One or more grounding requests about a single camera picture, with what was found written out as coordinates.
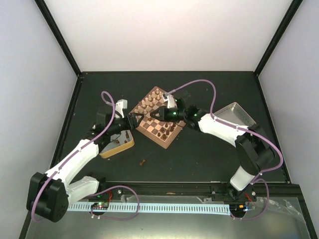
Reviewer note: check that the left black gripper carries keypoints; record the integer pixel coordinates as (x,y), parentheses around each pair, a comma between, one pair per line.
(132,124)

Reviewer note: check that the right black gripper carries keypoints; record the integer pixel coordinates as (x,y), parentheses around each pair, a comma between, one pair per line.
(159,110)

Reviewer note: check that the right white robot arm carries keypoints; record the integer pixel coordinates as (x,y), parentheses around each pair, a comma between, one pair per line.
(254,153)

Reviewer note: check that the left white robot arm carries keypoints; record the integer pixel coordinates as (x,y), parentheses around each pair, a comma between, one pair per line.
(52,192)

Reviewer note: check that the wooden chess board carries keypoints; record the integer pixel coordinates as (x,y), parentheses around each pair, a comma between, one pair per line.
(162,133)

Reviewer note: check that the left controller board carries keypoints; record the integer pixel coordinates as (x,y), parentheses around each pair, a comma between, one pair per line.
(100,206)

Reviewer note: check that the controller board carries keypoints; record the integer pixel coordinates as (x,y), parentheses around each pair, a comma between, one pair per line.
(100,206)
(241,208)

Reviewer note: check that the right controller board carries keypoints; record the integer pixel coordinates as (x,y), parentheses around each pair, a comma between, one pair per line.
(241,208)

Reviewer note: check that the yellow tin box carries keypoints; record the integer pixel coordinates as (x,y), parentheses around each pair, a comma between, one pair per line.
(112,148)

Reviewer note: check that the silver metal tray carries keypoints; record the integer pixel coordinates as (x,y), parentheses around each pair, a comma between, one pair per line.
(235,114)

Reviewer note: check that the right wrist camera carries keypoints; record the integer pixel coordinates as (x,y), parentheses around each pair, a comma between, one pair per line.
(169,100)

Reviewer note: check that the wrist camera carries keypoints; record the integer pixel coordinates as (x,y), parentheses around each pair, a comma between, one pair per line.
(169,100)
(122,105)

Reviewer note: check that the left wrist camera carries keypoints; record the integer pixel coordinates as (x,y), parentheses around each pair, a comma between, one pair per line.
(122,105)

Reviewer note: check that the black mounting rail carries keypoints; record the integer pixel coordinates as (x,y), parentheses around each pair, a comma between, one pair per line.
(221,192)

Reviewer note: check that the white slotted cable duct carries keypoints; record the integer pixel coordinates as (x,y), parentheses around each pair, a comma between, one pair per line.
(167,208)

